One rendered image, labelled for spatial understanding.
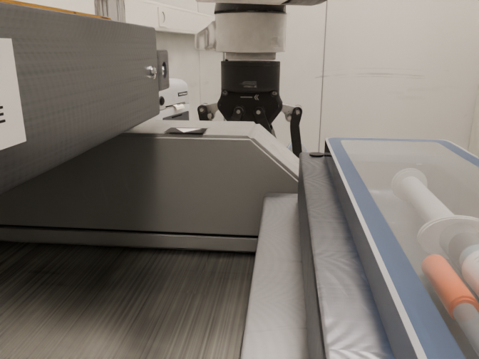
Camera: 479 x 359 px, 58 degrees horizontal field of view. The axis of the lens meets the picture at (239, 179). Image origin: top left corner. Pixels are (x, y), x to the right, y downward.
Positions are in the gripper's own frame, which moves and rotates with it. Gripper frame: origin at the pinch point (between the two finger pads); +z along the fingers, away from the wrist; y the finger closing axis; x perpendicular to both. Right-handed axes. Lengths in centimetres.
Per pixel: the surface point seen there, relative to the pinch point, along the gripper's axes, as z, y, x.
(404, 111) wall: 13, 67, 199
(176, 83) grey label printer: -12, -28, 63
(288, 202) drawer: -14.3, 5.8, -35.6
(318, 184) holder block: -16.8, 7.0, -40.4
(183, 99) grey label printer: -7, -26, 66
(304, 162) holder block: -16.8, 6.5, -37.0
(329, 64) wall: -12, 24, 204
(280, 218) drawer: -14.3, 5.5, -37.8
